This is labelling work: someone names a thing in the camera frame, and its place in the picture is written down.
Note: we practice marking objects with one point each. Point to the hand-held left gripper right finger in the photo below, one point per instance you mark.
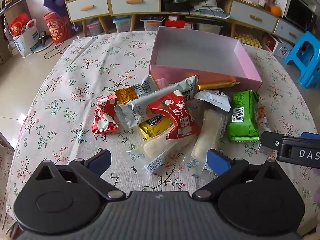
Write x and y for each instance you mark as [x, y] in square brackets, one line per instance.
[217, 161]

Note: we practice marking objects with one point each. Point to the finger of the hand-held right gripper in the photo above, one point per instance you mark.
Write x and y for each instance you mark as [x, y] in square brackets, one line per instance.
[311, 135]
[295, 150]

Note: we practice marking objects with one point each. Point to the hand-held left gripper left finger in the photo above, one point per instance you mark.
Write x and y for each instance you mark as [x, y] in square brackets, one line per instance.
[100, 161]

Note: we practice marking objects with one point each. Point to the clear rice cracker packet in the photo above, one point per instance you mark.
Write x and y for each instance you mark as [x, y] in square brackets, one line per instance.
[157, 147]
[210, 130]

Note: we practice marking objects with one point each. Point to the red snack packet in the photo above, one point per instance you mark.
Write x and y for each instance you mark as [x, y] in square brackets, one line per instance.
[180, 115]
[105, 120]

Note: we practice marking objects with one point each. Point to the green snack packet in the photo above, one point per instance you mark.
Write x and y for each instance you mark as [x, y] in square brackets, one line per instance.
[242, 127]

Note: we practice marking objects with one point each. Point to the yellow snack packet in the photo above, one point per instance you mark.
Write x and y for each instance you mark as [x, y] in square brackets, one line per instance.
[152, 128]

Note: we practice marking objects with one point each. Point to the white serrated snack packet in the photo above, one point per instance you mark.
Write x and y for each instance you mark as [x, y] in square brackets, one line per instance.
[215, 98]

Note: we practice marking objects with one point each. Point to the silver wafer snack packet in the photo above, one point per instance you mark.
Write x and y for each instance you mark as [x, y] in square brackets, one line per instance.
[127, 95]

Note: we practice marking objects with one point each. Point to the gold snack bar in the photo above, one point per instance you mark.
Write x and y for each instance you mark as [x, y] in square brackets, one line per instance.
[217, 81]

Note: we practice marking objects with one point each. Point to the long silver cookie packet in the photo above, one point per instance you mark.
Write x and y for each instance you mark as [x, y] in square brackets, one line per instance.
[155, 100]

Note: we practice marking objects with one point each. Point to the pink cardboard box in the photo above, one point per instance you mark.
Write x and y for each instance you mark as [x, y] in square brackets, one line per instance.
[195, 47]

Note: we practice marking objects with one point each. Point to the floral tablecloth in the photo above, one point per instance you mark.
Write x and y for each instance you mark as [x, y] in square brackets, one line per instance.
[75, 105]

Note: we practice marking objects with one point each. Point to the white printed carton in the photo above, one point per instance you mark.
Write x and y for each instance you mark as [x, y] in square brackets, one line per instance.
[282, 48]

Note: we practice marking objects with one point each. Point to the blue plastic stool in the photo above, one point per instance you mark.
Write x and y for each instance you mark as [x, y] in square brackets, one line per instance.
[310, 37]

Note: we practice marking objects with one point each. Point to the white cabinet drawer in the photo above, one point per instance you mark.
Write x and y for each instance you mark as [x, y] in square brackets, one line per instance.
[75, 10]
[120, 5]
[240, 12]
[282, 28]

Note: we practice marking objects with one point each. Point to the yellow egg tray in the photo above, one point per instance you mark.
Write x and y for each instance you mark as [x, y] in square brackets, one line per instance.
[247, 40]

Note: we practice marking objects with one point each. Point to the black microwave oven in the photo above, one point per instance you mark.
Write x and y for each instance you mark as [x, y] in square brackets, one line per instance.
[300, 15]

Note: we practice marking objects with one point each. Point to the orange fruit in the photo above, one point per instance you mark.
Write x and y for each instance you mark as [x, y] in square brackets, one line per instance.
[276, 10]

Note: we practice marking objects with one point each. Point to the clear plastic storage bin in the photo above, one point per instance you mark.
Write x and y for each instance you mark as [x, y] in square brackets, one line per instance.
[152, 26]
[122, 26]

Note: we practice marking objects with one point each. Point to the red printed bag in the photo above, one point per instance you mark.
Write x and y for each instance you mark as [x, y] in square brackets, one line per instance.
[56, 30]

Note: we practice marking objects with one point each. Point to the white paper bag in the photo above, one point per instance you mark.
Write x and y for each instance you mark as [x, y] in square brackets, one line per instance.
[25, 42]

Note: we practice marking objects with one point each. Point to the red white box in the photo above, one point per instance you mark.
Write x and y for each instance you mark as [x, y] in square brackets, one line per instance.
[180, 25]

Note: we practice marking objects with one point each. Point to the pile of papers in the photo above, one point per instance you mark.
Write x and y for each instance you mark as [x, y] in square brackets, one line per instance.
[207, 10]

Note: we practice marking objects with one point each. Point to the wooden cabinet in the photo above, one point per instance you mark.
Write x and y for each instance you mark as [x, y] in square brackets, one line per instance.
[226, 7]

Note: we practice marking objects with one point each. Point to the red gift bag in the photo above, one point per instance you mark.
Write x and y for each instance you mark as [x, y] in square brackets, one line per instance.
[18, 25]

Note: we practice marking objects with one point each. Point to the black storage box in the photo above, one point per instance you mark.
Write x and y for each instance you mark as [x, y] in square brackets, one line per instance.
[172, 6]

